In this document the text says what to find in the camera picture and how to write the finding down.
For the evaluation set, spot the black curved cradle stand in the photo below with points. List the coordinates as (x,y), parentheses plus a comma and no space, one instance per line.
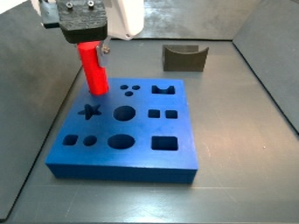
(184,58)

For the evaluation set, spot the red hexagonal prism block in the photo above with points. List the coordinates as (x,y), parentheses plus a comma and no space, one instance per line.
(93,70)

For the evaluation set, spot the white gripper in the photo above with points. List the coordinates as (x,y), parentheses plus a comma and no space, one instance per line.
(124,21)

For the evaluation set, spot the blue foam shape-sorter board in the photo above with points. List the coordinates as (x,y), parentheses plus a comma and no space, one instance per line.
(128,135)

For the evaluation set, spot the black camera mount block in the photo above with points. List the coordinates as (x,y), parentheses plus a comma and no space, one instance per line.
(80,18)

